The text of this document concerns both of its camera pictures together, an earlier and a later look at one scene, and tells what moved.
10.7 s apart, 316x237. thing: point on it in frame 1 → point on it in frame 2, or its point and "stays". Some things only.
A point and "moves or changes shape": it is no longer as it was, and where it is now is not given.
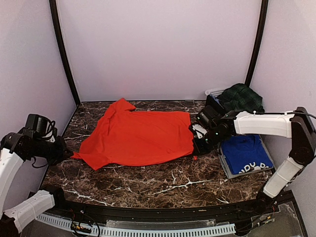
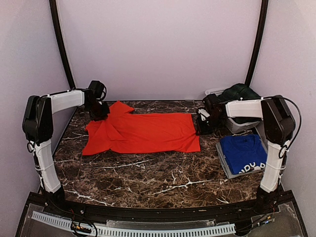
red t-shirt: x=123 y=137 moves or changes shape
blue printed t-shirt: x=245 y=153 stays
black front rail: x=264 y=207 stays
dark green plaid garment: x=240 y=97 stays
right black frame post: x=264 y=8 stays
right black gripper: x=198 y=149 → x=202 y=130
